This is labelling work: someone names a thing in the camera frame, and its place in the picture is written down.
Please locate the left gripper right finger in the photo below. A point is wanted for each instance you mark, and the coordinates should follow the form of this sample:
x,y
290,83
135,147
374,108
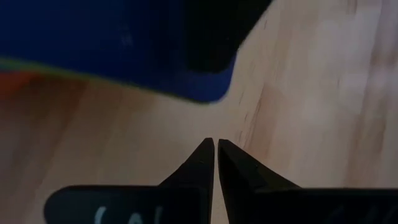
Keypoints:
x,y
280,205

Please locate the dark blue measuring cup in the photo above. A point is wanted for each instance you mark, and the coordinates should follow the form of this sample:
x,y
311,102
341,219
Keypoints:
x,y
93,37

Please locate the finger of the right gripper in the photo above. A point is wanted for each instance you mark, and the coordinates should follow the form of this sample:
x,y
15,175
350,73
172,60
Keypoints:
x,y
217,31

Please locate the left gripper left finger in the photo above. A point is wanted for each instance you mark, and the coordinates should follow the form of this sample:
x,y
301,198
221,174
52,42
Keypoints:
x,y
180,202

